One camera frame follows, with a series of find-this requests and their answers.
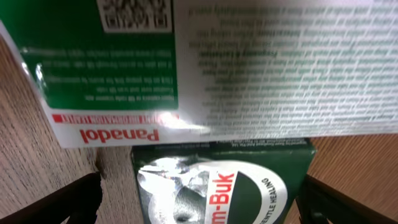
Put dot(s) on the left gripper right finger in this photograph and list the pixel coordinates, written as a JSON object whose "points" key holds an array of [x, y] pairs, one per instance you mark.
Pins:
{"points": [[318, 203]]}

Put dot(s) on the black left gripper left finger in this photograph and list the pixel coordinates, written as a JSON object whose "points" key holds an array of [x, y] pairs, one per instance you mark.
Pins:
{"points": [[76, 203]]}

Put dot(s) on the dark green tape box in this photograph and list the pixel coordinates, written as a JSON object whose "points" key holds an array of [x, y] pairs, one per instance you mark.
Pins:
{"points": [[221, 182]]}

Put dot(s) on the white and green box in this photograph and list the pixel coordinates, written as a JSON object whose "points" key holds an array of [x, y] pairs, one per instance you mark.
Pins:
{"points": [[133, 72]]}

